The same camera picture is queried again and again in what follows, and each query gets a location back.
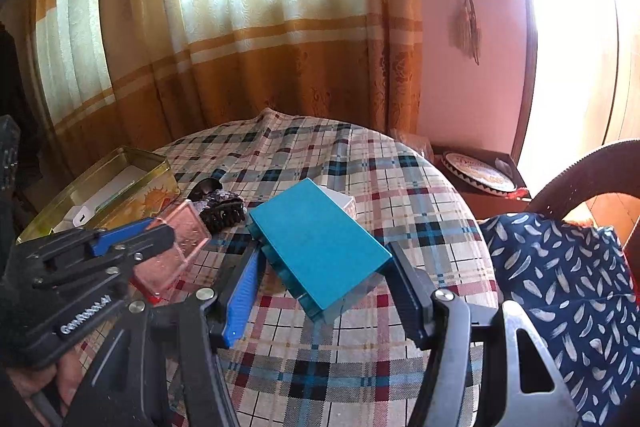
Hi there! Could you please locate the brown wooden door frame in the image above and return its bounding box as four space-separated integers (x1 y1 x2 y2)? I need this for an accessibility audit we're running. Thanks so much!
505 0 540 162

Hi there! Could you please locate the gold tin box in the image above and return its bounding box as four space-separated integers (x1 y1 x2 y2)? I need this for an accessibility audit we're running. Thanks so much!
17 146 181 245

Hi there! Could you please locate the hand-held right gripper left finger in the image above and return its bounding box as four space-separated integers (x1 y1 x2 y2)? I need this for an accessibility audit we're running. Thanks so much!
75 244 263 427

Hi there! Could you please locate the person's left hand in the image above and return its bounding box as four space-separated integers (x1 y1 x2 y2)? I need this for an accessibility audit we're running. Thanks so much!
7 347 83 413

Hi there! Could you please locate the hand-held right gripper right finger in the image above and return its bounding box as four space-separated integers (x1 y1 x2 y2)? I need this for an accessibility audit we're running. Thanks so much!
386 241 587 427

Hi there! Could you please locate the orange and cream curtain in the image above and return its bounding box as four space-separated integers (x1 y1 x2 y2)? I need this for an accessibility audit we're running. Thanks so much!
0 0 426 188

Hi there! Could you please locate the white box with red seal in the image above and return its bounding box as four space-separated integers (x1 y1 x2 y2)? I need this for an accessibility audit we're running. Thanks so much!
320 186 357 218

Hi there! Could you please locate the pink case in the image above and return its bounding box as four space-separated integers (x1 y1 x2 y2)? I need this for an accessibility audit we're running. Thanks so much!
131 199 213 305

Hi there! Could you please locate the teal building block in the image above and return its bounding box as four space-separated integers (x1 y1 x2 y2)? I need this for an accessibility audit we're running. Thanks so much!
247 178 393 322

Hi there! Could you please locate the brown chair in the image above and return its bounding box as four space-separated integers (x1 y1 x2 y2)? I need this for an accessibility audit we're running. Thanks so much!
525 139 640 258

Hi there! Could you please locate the blue patterned cushion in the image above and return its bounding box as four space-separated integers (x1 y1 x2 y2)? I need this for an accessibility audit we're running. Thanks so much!
477 212 640 427

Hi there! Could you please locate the clear plastic bag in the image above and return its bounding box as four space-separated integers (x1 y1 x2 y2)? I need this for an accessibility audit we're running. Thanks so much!
390 129 436 158

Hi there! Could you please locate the black grey hair claw clip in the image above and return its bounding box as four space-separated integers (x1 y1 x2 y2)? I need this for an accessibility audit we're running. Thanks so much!
186 177 249 234

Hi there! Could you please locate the grey cable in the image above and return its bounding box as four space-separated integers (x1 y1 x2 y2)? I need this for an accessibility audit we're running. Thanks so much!
30 389 63 427

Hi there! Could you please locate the brown wooden side table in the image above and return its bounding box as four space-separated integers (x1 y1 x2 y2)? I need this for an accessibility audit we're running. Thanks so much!
430 146 531 220

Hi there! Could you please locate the decorative plate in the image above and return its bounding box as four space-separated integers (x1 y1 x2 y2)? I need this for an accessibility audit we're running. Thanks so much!
441 151 518 195

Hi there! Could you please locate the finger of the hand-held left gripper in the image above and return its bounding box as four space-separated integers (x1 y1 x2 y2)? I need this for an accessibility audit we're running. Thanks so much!
35 218 157 265
37 223 177 289

